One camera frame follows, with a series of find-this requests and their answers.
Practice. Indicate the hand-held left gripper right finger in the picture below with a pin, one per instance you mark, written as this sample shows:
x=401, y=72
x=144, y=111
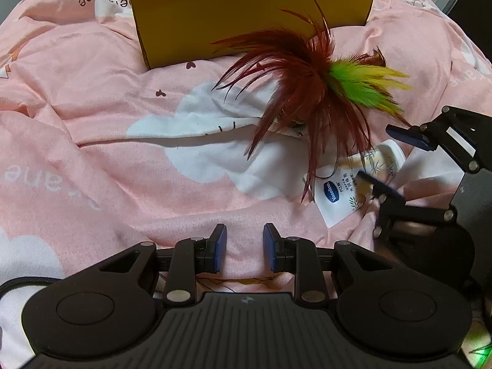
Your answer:
x=269, y=248

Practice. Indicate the yellow cardboard box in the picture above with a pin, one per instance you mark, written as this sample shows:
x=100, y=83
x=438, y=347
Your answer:
x=230, y=7

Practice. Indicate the pink cloud print blanket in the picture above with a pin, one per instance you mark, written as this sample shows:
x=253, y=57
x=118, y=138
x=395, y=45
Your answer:
x=96, y=123

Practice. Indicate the white lotion tube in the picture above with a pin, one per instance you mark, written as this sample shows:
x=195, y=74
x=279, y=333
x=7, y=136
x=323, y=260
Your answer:
x=338, y=196

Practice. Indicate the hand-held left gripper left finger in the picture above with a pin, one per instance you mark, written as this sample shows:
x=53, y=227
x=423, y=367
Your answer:
x=220, y=246

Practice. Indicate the red and green feather toy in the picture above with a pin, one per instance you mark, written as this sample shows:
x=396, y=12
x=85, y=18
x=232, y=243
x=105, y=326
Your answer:
x=307, y=80

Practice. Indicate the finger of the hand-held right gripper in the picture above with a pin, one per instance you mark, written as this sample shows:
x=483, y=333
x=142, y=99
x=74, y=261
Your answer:
x=381, y=187
x=408, y=137

